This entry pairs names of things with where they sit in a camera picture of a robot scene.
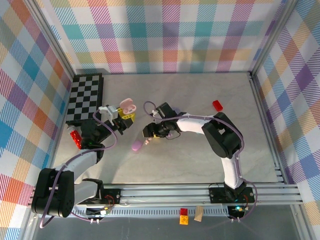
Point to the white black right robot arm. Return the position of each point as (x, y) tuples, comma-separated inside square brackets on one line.
[(190, 125)]

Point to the small electronics board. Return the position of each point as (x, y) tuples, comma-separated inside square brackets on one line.
[(237, 208), (100, 212)]

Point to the pink earbud charging case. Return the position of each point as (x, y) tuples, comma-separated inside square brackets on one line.
[(126, 102)]

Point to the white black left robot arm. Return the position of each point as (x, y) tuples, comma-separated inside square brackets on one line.
[(82, 158)]

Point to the red glitter tube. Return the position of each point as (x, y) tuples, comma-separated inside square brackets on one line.
[(75, 136)]

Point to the small orange toy brick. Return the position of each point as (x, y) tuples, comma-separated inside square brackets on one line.
[(184, 220)]

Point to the black white chessboard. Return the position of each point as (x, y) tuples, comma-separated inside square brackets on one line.
[(83, 100)]

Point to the aluminium frame post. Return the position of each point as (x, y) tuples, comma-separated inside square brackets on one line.
[(50, 37), (272, 37)]

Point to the small wooden block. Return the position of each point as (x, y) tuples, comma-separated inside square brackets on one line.
[(198, 213)]

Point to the aluminium side rail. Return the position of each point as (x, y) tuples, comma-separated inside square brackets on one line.
[(260, 105)]

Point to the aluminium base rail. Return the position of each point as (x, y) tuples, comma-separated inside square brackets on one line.
[(162, 192)]

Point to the mauve earbud charging case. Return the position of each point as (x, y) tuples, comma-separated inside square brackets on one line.
[(137, 146)]

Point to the small red toy brick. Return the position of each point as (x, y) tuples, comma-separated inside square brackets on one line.
[(184, 211)]

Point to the flat red plastic brick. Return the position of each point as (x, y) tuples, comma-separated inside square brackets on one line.
[(217, 105)]

